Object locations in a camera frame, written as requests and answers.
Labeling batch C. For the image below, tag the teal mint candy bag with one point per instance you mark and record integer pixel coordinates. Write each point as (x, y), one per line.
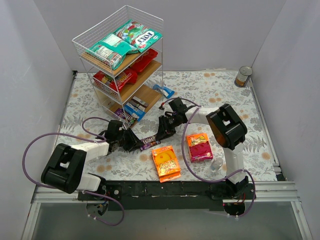
(112, 50)

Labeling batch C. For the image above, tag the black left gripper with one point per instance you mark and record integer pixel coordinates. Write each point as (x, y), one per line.
(128, 139)

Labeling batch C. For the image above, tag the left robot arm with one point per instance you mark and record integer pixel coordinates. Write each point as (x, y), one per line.
(65, 167)

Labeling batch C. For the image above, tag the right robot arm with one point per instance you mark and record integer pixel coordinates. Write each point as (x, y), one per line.
(229, 132)

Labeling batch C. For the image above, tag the purple M&M's candy bag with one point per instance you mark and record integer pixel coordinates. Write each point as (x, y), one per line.
(128, 119)

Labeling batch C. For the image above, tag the white wire wooden shelf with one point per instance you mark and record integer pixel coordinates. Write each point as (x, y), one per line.
(112, 100)

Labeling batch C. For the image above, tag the clear plastic bottle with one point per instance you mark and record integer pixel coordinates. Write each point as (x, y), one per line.
(216, 164)

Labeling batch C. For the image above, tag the red fruit candy bag corner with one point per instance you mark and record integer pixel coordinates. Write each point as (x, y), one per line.
(142, 62)

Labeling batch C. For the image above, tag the red fruit candy bag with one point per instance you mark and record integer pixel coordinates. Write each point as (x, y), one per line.
(107, 83)

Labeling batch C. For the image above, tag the metal tin can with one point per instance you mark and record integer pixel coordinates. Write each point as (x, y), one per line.
(243, 76)

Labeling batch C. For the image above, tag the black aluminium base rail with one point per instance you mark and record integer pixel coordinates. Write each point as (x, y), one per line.
(180, 195)

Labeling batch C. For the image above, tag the brown chocolate bar wrapper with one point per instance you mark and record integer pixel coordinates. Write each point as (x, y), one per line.
(138, 103)

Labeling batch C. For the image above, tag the orange Scrub Daddy box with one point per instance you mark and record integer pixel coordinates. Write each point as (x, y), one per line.
(166, 163)

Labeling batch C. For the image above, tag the green Fox's mint candy bag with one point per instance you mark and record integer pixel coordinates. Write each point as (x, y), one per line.
(138, 35)

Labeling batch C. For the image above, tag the pink Scrub Daddy box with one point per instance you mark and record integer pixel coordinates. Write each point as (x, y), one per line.
(199, 147)

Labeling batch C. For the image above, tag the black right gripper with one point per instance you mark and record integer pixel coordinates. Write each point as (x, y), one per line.
(164, 124)

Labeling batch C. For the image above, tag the blue candy bar wrapper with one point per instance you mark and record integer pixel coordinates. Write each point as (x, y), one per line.
(134, 111)

